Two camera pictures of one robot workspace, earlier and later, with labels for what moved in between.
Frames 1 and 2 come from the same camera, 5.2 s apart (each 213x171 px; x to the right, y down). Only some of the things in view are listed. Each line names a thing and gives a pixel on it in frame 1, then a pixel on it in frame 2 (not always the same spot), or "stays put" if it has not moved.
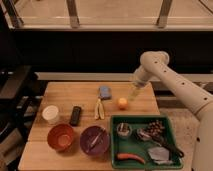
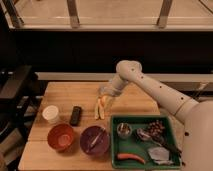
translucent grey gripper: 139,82 → 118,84
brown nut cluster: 156,127 stays put
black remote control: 75,116 stays put
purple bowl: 94,140 stays put
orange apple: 122,103 → 103,100
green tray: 144,142 stays put
